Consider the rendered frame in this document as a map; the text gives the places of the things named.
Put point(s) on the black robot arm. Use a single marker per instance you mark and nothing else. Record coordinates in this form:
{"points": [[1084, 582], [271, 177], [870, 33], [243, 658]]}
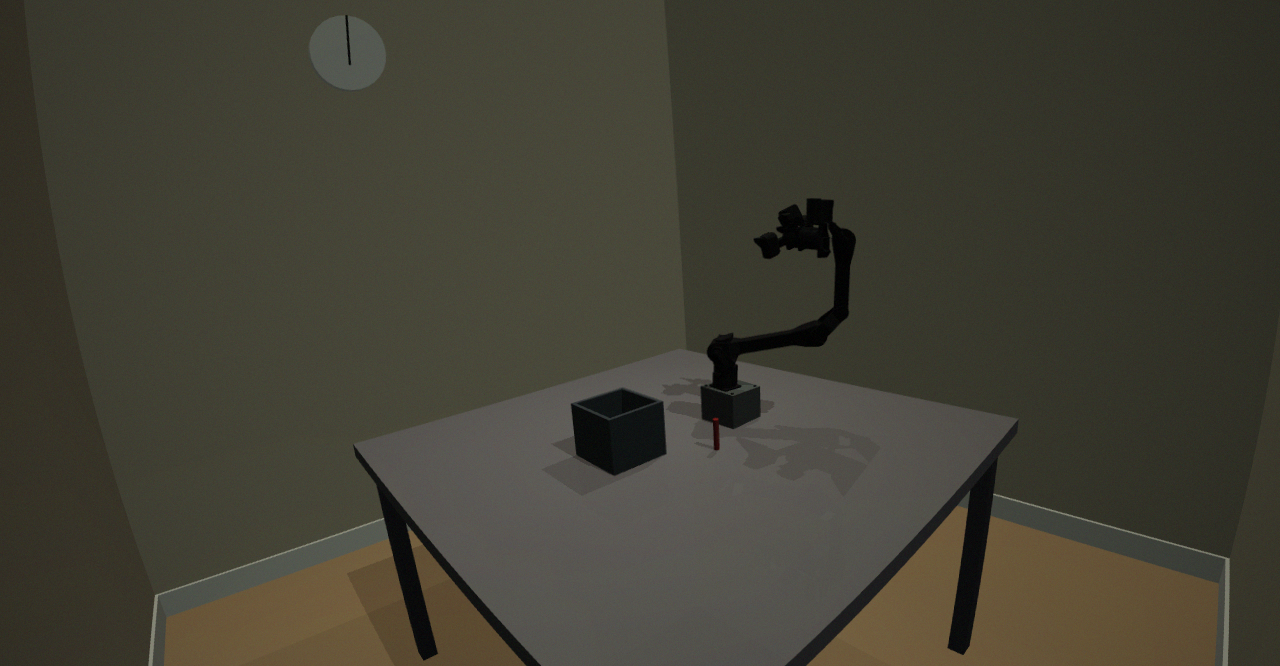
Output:
{"points": [[725, 349]]}

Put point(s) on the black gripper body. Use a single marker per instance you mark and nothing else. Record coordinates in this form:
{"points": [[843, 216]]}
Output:
{"points": [[770, 243]]}

